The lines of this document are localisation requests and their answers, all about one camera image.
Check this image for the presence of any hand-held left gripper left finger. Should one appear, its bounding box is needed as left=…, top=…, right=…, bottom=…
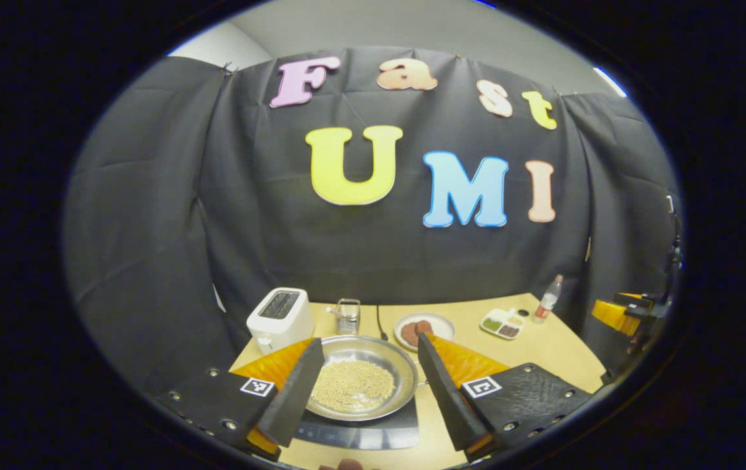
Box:
left=154, top=337, right=326, bottom=461

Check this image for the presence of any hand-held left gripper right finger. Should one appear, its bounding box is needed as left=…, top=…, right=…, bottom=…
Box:
left=416, top=332, right=592, bottom=460

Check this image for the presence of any black induction cooktop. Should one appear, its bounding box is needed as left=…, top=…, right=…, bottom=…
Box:
left=294, top=398, right=420, bottom=450

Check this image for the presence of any steel pot with black handle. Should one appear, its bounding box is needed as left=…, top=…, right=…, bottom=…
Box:
left=305, top=335, right=427, bottom=422

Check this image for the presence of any pile of yellow soybeans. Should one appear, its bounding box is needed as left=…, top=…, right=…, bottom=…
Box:
left=310, top=360, right=396, bottom=413

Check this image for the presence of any white round plate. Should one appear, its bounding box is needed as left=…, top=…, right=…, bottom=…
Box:
left=394, top=312, right=457, bottom=353

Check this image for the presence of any clear water bottle red label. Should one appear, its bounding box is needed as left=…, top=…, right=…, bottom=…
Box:
left=533, top=274, right=564, bottom=324

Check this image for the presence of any white toaster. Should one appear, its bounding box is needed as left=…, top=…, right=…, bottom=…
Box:
left=246, top=287, right=315, bottom=355

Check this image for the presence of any white divided dish of beans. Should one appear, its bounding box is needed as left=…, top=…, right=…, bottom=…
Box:
left=480, top=308, right=526, bottom=340

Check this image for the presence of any ceiling light panel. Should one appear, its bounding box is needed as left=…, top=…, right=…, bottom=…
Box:
left=593, top=67, right=628, bottom=99

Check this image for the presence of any metal wire mesh holder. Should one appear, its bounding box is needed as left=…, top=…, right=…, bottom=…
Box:
left=335, top=298, right=362, bottom=336

